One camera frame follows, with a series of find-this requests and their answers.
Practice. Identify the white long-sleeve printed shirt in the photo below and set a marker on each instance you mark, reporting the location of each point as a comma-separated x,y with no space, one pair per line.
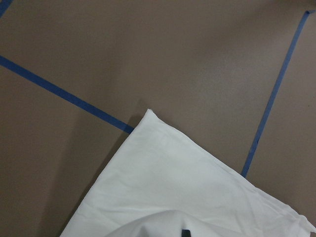
160,182

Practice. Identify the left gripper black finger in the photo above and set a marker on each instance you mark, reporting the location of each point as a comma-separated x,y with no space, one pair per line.
185,233

